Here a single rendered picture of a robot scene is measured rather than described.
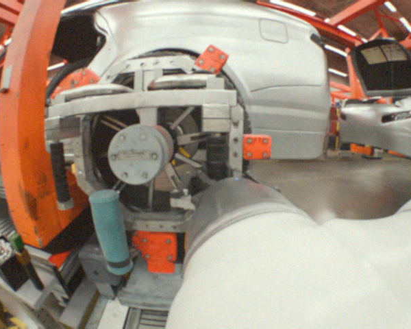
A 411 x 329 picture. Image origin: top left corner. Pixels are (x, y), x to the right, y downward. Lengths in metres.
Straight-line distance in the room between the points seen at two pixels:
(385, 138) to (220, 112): 2.45
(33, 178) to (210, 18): 1.07
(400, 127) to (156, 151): 2.52
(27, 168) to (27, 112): 0.19
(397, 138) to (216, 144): 2.43
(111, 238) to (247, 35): 1.06
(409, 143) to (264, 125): 2.07
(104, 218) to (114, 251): 0.11
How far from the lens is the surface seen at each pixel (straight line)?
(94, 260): 0.90
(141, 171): 0.43
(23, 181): 0.72
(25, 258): 0.66
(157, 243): 0.67
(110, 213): 0.53
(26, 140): 0.73
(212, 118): 0.33
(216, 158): 0.33
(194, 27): 1.07
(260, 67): 1.04
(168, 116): 1.05
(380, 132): 2.66
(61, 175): 0.45
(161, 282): 0.96
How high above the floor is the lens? 0.91
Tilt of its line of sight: 12 degrees down
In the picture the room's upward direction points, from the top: straight up
